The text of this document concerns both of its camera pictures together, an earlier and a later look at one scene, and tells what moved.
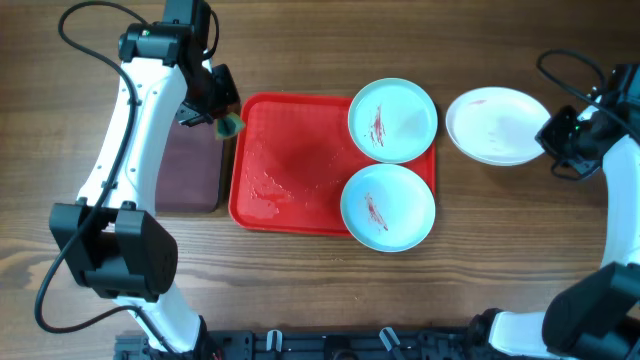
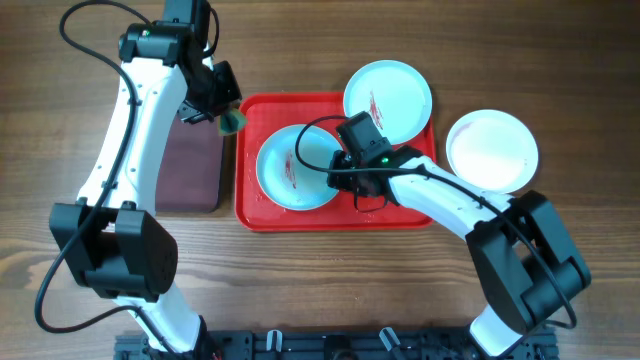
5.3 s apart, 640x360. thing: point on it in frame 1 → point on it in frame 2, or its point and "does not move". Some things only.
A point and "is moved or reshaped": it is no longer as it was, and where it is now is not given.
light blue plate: x=392 y=120 is moved or reshaped
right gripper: x=552 y=135 → x=341 y=179
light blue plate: x=387 y=208 → x=286 y=181
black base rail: x=315 y=344 does not move
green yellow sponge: x=228 y=126 does not move
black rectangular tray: x=189 y=170 does not move
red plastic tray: x=293 y=163 does not move
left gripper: x=188 y=112 does not move
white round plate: x=495 y=125 → x=492 y=150
